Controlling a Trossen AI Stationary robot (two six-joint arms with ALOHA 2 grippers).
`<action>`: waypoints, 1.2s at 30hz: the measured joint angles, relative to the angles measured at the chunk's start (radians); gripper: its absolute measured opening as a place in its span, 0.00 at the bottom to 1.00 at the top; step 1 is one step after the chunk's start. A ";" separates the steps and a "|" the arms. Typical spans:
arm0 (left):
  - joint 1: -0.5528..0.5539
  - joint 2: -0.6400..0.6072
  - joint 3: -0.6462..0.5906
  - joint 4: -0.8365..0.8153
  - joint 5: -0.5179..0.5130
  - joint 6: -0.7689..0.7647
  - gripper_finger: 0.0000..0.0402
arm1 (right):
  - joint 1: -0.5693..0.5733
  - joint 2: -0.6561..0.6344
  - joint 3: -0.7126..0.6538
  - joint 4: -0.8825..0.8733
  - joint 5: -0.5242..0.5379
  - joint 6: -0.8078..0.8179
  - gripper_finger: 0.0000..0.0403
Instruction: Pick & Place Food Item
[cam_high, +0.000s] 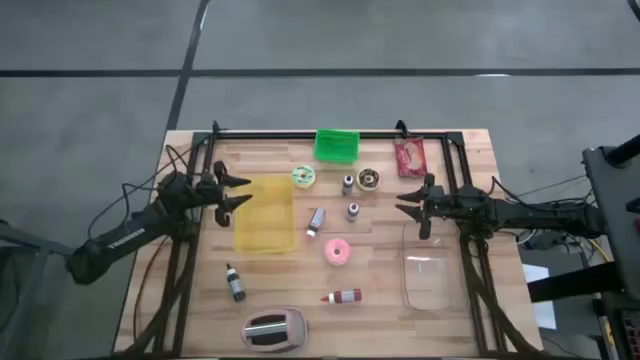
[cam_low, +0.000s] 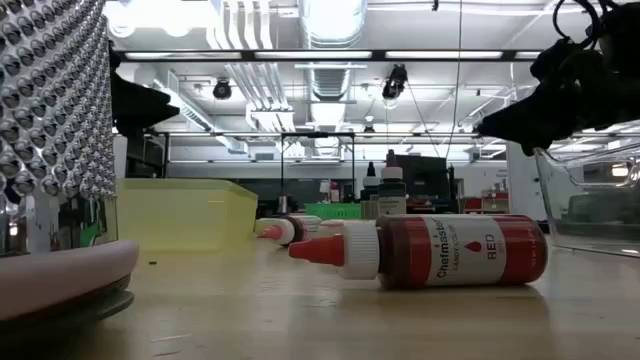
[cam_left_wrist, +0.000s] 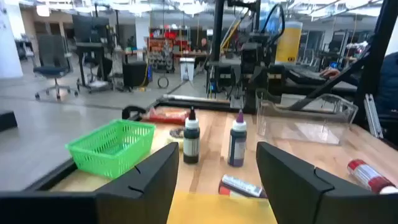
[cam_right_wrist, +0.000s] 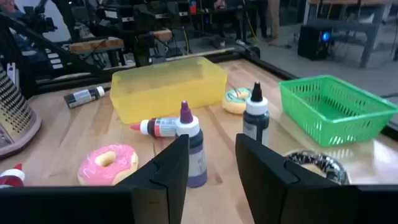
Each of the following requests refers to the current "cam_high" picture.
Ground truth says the green plastic basket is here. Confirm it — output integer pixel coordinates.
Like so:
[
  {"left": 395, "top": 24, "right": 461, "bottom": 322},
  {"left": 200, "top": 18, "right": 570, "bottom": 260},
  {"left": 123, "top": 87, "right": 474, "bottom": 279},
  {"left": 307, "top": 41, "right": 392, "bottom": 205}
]
[{"left": 312, "top": 127, "right": 362, "bottom": 166}]

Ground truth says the pink capped colouring bottle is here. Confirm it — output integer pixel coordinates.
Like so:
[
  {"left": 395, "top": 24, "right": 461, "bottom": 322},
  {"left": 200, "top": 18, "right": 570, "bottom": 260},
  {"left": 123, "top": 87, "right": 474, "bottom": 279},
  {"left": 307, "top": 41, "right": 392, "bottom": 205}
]
[{"left": 305, "top": 206, "right": 328, "bottom": 239}]

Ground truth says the pink and chrome toaster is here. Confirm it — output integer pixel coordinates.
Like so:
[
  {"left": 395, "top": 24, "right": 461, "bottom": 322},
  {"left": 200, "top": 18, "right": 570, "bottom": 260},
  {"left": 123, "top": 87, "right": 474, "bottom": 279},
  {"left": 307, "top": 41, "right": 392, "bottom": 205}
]
[{"left": 240, "top": 306, "right": 311, "bottom": 355}]

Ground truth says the red snack packet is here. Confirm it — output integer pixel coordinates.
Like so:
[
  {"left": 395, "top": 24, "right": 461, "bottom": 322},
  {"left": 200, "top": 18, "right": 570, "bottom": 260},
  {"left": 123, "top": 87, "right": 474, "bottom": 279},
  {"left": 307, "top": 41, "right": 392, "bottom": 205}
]
[{"left": 393, "top": 137, "right": 430, "bottom": 179}]

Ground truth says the grey equipment stand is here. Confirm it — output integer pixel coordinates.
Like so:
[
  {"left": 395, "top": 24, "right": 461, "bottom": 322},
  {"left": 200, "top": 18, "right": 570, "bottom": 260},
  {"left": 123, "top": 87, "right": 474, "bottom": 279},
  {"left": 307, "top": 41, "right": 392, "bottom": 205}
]
[{"left": 582, "top": 133, "right": 640, "bottom": 301}]

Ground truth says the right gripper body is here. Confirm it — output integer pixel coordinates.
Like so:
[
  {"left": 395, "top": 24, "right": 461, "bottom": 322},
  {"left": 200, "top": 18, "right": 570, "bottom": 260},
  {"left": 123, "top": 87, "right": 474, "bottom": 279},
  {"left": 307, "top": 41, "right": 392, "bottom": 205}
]
[{"left": 430, "top": 183, "right": 495, "bottom": 225}]

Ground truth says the white paper sheet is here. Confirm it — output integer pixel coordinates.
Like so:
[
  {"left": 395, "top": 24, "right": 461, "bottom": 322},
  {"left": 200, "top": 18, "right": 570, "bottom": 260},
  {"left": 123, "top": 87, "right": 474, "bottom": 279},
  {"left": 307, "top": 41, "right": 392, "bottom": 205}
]
[{"left": 522, "top": 263, "right": 557, "bottom": 330}]

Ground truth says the clear plastic bin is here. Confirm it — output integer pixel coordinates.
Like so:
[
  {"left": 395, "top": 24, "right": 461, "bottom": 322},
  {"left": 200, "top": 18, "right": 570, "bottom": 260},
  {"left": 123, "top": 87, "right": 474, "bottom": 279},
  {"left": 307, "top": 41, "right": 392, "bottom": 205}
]
[{"left": 400, "top": 219, "right": 472, "bottom": 313}]

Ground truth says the yellow translucent plastic bin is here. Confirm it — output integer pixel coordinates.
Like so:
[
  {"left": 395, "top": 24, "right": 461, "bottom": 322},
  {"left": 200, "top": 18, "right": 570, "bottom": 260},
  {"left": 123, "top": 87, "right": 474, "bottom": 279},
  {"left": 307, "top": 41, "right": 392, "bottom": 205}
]
[{"left": 233, "top": 174, "right": 298, "bottom": 256}]

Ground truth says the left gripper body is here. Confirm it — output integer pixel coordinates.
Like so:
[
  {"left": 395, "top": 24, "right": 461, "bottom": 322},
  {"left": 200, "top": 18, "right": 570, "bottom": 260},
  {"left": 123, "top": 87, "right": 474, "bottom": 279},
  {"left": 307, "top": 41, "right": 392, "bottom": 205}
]
[{"left": 192, "top": 176, "right": 226, "bottom": 210}]

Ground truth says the red food colouring bottle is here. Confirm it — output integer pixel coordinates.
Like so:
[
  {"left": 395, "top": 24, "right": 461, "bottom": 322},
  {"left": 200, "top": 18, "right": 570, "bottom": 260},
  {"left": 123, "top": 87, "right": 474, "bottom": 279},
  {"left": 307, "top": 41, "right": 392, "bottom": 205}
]
[{"left": 319, "top": 287, "right": 364, "bottom": 306}]

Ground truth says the black stand base bar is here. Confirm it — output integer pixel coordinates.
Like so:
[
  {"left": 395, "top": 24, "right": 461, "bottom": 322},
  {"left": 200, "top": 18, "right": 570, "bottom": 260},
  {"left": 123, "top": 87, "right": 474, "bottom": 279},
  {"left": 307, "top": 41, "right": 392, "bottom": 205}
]
[{"left": 527, "top": 260, "right": 624, "bottom": 304}]

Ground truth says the mint green frosted donut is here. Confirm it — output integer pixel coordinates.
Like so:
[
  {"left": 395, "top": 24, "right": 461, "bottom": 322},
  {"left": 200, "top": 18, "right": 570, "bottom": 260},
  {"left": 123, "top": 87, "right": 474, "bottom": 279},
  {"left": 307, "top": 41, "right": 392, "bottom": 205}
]
[{"left": 291, "top": 164, "right": 317, "bottom": 190}]

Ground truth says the black aluminium table frame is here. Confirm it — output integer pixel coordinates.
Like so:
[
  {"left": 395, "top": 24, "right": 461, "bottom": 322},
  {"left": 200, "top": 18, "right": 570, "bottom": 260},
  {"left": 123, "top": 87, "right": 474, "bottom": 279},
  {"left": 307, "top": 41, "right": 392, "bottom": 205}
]
[{"left": 122, "top": 119, "right": 551, "bottom": 360}]

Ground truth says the pink frosted donut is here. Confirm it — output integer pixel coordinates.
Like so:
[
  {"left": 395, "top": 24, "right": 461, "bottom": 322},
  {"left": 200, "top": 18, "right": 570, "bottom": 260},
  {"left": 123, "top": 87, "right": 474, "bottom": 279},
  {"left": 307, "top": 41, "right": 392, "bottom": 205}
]
[{"left": 322, "top": 237, "right": 353, "bottom": 268}]

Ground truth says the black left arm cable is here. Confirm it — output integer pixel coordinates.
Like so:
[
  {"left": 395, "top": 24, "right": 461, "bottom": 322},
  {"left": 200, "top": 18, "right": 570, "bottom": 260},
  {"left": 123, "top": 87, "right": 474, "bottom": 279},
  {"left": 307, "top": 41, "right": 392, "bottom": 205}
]
[{"left": 87, "top": 144, "right": 201, "bottom": 241}]

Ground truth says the black colouring bottle grey label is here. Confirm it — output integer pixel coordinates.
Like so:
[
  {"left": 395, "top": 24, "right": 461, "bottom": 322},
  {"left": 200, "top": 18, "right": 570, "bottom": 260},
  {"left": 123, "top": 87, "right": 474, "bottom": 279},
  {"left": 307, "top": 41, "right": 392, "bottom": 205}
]
[{"left": 224, "top": 262, "right": 248, "bottom": 304}]

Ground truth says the grey metal table frame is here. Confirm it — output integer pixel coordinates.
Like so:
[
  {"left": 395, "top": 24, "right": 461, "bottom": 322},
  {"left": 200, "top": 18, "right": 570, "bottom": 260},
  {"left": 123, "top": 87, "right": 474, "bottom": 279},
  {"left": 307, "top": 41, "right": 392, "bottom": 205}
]
[{"left": 0, "top": 219, "right": 81, "bottom": 360}]

